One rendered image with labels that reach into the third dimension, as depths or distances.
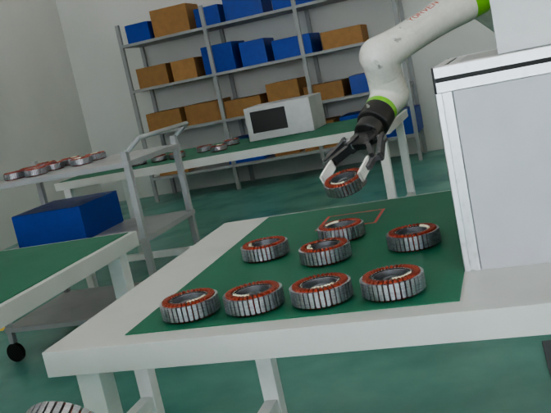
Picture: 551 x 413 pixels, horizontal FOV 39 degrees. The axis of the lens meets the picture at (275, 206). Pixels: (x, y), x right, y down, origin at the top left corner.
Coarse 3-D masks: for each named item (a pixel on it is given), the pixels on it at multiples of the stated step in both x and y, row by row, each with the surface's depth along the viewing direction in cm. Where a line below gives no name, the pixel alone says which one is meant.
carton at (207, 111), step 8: (200, 104) 851; (208, 104) 849; (216, 104) 847; (192, 112) 855; (200, 112) 853; (208, 112) 851; (216, 112) 849; (192, 120) 858; (200, 120) 855; (208, 120) 853
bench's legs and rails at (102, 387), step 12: (264, 360) 236; (264, 372) 236; (276, 372) 239; (84, 384) 147; (96, 384) 146; (108, 384) 148; (264, 384) 237; (276, 384) 237; (84, 396) 148; (96, 396) 147; (108, 396) 148; (264, 396) 238; (276, 396) 237; (96, 408) 148; (108, 408) 147; (120, 408) 151; (264, 408) 232; (276, 408) 235
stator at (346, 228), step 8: (328, 224) 186; (336, 224) 188; (344, 224) 187; (352, 224) 180; (360, 224) 181; (320, 232) 182; (328, 232) 180; (336, 232) 179; (344, 232) 179; (352, 232) 180; (360, 232) 181
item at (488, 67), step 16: (528, 48) 133; (544, 48) 128; (448, 64) 138; (464, 64) 132; (480, 64) 132; (496, 64) 131; (512, 64) 130; (528, 64) 130; (544, 64) 129; (448, 80) 134; (464, 80) 133; (480, 80) 132; (496, 80) 132
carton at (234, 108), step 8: (248, 96) 869; (256, 96) 832; (264, 96) 845; (224, 104) 844; (232, 104) 841; (240, 104) 839; (248, 104) 836; (256, 104) 834; (232, 112) 843; (240, 112) 841
